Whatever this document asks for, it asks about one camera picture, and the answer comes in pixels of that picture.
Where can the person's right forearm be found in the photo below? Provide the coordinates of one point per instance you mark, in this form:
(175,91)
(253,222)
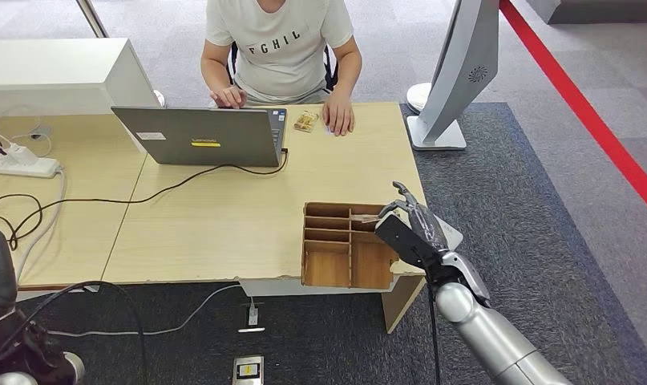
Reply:
(215,69)

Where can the white power strip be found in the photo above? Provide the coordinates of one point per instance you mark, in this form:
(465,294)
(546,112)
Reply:
(25,167)

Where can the grey metal pole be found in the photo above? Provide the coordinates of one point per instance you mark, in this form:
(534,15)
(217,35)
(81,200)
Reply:
(92,18)

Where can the wooden desk leg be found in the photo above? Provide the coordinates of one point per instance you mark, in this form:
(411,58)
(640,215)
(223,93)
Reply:
(400,311)

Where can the grey laptop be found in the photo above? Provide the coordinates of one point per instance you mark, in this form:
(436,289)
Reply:
(206,133)

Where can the silver kiosk screen stand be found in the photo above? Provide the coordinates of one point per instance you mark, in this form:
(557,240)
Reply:
(456,64)

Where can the person's left forearm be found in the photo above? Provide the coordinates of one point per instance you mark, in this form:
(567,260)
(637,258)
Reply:
(347,74)

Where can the white card reader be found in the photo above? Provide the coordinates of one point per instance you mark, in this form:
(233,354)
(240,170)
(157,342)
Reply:
(453,234)

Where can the white round floor base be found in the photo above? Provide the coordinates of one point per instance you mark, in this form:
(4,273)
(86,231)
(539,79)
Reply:
(416,98)

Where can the grey platform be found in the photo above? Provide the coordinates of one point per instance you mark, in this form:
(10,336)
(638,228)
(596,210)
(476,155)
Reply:
(594,10)

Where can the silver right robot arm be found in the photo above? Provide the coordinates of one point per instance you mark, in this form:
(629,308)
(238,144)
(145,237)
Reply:
(493,340)

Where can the floor power outlet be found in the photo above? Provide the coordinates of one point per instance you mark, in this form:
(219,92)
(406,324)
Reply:
(242,319)

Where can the wooden compartment organizer box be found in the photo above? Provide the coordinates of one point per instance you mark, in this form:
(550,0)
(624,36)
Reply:
(325,265)

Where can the white plug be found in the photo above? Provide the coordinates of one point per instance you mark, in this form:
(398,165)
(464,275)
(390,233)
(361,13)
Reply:
(253,316)

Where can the silver floor device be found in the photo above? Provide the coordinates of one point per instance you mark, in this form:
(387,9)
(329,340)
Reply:
(247,371)

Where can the white cabinet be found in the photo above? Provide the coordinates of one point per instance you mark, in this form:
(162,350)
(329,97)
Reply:
(52,74)

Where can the wrapped snack packet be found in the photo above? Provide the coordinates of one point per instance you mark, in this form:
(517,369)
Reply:
(306,121)

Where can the small white round base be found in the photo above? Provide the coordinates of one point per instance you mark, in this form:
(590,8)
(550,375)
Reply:
(159,98)

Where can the room key card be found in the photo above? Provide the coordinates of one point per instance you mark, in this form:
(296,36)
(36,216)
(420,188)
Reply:
(363,218)

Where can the person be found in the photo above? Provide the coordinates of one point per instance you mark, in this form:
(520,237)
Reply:
(280,48)

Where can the ID card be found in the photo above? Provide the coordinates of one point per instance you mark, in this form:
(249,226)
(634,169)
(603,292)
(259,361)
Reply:
(327,129)

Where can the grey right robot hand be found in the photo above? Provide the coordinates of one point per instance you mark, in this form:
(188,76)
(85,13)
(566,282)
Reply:
(429,228)

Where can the person's hand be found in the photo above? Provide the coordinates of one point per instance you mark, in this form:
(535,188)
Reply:
(228,97)
(339,114)

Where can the black office chair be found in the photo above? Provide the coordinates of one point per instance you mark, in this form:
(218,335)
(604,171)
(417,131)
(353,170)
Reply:
(331,69)

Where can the person's left hand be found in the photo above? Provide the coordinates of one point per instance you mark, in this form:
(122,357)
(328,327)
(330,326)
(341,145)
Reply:
(339,114)

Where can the white power adapter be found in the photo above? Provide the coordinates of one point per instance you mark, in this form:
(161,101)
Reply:
(20,154)

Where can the person's right hand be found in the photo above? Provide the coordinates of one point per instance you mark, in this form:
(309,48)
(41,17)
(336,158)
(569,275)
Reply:
(228,97)

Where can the white desk panel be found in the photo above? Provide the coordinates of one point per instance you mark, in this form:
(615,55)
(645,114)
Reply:
(280,289)

